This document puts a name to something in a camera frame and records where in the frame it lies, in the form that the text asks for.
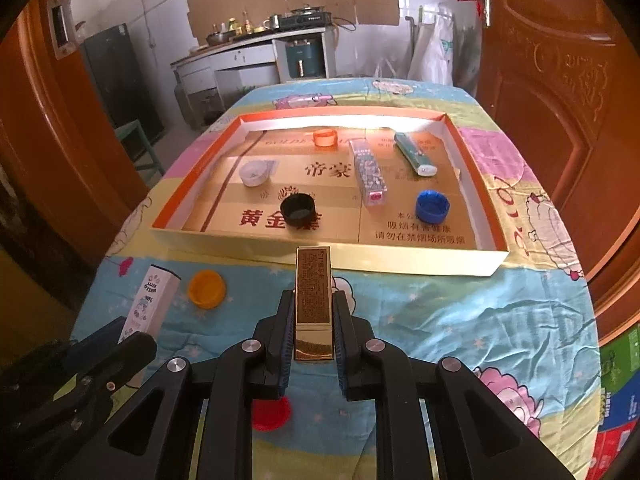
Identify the carved orange wooden door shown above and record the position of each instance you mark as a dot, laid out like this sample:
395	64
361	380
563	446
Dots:
550	85

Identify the yellow-orange bottle cap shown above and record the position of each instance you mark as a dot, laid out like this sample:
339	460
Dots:
206	288

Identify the green carton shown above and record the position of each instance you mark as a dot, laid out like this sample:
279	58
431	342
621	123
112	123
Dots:
620	360

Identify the metal pan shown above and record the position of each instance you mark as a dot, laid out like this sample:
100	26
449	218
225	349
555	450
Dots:
220	37

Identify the printed cartoon blanket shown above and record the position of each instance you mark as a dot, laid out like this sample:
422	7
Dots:
450	320

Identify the metal lock strike plate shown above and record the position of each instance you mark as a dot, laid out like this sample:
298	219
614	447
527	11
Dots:
61	30

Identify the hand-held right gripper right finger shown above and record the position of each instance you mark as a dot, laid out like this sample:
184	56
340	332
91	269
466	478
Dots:
341	350

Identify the black gas stove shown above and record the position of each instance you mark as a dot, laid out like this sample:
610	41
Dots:
305	19

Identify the teal long box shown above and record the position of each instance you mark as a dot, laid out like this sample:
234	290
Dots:
414	152

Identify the yellow cap bottle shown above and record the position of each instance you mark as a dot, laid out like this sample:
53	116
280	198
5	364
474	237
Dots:
232	26

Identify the red carton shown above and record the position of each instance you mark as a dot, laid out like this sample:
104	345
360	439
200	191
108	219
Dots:
615	452

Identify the white printed small box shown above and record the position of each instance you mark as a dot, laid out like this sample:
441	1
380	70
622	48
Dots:
152	300

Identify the orange wooden door frame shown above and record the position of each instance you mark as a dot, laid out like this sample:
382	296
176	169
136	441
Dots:
40	120

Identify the blue carton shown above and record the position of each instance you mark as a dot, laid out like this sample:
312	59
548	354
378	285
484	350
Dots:
622	410

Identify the white plastic bags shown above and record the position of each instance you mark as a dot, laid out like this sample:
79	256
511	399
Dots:
435	55

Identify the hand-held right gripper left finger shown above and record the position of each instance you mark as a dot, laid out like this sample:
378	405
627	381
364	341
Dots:
285	347

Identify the shallow cardboard box tray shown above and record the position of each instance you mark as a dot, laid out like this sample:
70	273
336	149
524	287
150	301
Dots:
400	260

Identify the black bottle cap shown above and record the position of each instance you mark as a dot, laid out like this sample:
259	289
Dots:
298	210

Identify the red bottle cap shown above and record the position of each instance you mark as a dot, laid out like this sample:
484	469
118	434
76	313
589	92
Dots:
270	412

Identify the blue bottle cap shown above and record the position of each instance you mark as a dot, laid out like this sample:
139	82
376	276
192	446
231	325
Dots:
432	206

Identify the orange bottle cap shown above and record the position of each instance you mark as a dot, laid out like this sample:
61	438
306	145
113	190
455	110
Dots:
326	138

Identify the white bottle cap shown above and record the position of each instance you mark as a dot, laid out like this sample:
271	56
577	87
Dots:
254	172

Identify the gold rectangular box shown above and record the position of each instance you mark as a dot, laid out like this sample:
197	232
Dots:
312	305

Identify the dark grey metal cabinet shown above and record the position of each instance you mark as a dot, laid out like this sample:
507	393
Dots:
115	75

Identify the metal cup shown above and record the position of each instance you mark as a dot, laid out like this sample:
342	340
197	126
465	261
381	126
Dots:
272	22

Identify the green stool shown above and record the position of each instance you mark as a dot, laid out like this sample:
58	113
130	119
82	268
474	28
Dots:
137	145

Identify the clear patterned plastic box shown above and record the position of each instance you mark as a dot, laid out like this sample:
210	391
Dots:
367	172

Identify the red label bottle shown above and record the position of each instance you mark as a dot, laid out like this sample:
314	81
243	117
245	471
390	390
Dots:
246	24

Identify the white kitchen counter cabinet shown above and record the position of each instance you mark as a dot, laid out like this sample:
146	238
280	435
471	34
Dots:
235	60

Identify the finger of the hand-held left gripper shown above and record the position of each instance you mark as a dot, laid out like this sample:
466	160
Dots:
95	342
125	365

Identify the green air fryer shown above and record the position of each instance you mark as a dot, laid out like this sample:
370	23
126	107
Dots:
301	57

